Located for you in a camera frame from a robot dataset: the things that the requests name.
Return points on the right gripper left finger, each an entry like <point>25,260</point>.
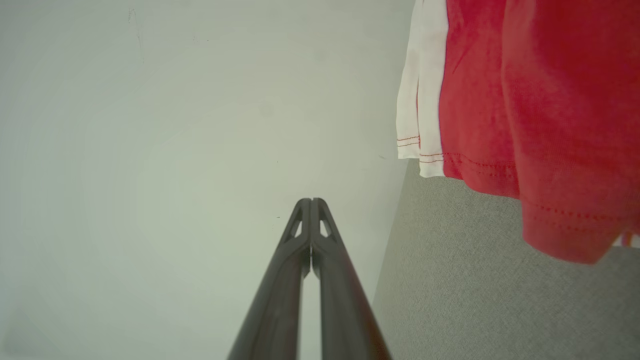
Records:
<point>280,300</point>

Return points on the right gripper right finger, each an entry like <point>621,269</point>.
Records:
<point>345,310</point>

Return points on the red shorts white side stripe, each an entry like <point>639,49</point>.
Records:
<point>550,100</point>

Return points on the grey fabric sofa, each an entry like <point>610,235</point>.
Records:
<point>475,300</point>

